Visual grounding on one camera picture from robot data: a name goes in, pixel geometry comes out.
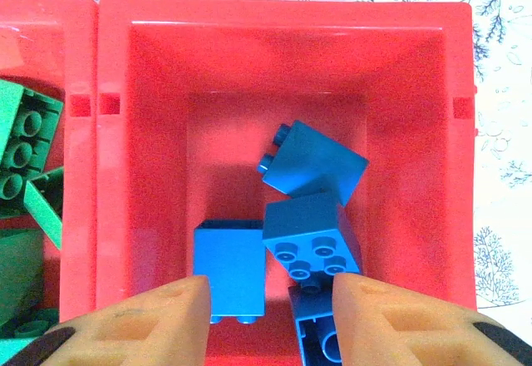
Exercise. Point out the long green lego brick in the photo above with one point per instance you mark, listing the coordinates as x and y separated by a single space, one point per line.
29 326

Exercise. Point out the blue lego brick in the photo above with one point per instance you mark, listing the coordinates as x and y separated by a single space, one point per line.
228 266
303 220
316 162
311 303

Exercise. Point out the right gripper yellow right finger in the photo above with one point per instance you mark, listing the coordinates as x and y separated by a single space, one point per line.
415 332

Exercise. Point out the red plastic bin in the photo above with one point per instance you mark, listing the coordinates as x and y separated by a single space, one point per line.
79 174
166 133

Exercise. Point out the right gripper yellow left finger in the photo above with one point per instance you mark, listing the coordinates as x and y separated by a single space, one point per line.
137 328

